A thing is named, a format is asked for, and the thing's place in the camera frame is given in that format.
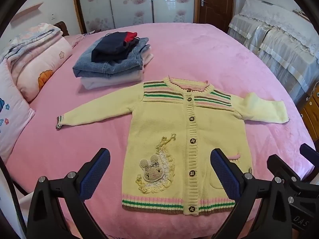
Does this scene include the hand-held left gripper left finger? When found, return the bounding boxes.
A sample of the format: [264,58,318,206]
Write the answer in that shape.
[26,148,111,239]

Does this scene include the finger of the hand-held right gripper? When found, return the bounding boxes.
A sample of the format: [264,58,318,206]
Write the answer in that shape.
[299,143,319,167]
[267,154,304,188]

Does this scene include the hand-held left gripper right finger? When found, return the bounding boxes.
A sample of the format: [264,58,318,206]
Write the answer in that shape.
[210,148,294,239]

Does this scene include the yellow striped knit cardigan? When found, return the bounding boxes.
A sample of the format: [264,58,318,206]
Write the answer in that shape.
[56,76,290,216]

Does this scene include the wooden cabinet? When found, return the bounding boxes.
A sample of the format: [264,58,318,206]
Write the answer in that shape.
[298,81,319,142]

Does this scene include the folded white garment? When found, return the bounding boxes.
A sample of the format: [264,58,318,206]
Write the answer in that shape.
[80,45,154,90]

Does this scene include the pink printed pillow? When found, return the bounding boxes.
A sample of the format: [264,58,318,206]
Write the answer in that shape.
[0,60,35,162]

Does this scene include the folded blue jeans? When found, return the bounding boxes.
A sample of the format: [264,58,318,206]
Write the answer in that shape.
[73,38,152,78]

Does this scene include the sofa with lace cover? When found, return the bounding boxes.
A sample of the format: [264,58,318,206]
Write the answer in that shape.
[227,0,319,105]

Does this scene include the folded pink quilt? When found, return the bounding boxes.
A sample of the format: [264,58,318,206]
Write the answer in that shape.
[6,37,73,102]

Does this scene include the pink bed blanket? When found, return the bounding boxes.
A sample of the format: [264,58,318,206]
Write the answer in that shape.
[7,23,316,239]

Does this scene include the folded navy garment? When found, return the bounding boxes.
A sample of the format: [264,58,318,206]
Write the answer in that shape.
[91,32,138,63]

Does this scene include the folded red garment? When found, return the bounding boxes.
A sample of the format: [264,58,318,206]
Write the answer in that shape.
[124,32,138,43]

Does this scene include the dark wooden headboard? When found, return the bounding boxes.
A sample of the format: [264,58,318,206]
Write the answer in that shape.
[53,21,70,37]

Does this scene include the folded floral quilt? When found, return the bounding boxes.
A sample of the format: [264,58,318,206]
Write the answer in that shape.
[0,22,63,63]

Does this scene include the brown wooden door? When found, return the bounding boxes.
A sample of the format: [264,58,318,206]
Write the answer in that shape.
[194,0,236,33]

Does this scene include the floral sliding wardrobe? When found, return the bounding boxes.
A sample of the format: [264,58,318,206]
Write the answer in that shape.
[71,0,197,34]

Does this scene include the dark cable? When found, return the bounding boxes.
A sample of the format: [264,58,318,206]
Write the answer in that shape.
[0,157,27,239]

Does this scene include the white wall shelf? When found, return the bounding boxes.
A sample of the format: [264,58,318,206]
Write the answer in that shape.
[14,2,44,22]

